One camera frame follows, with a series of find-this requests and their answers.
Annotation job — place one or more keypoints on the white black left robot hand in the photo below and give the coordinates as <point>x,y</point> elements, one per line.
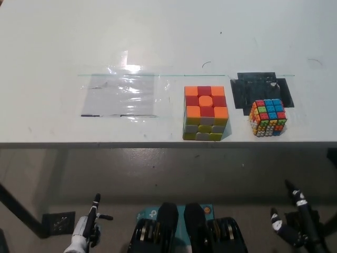
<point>81,229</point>

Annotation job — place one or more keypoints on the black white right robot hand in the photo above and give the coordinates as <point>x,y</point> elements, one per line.
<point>306,216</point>

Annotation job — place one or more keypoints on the small studded multicolour puzzle cube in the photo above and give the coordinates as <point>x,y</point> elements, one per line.
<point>268,117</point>

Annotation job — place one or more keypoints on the big orange red puzzle cube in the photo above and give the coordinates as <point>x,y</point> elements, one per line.
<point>205,113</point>

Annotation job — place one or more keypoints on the black table leg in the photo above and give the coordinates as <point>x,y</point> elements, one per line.
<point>23,210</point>

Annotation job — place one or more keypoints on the black tape patch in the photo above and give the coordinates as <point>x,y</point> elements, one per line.
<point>250,89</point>

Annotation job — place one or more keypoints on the clear plastic sheet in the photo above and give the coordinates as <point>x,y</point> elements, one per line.
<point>118,95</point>

